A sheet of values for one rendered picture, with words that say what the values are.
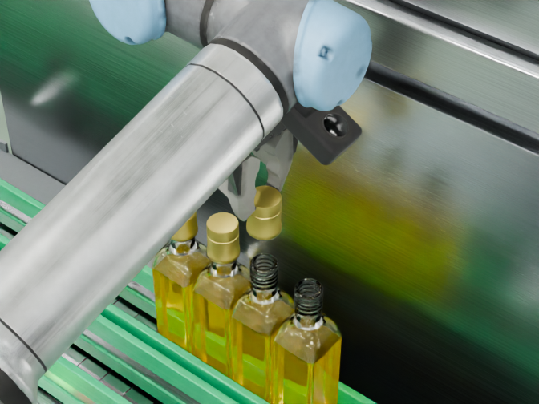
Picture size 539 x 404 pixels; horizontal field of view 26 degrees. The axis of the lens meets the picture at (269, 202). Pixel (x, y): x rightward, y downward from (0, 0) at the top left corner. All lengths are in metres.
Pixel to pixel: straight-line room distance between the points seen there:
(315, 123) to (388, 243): 0.28
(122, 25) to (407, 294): 0.54
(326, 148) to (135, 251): 0.30
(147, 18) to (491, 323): 0.55
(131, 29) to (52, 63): 0.70
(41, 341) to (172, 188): 0.13
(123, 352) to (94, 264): 0.67
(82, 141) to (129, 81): 0.18
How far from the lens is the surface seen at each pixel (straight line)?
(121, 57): 1.47
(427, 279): 1.27
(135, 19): 0.88
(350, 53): 0.82
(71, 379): 1.38
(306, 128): 1.02
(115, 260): 0.75
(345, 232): 1.30
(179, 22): 0.88
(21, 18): 1.59
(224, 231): 1.22
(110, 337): 1.41
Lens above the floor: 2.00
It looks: 42 degrees down
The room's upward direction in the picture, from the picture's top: straight up
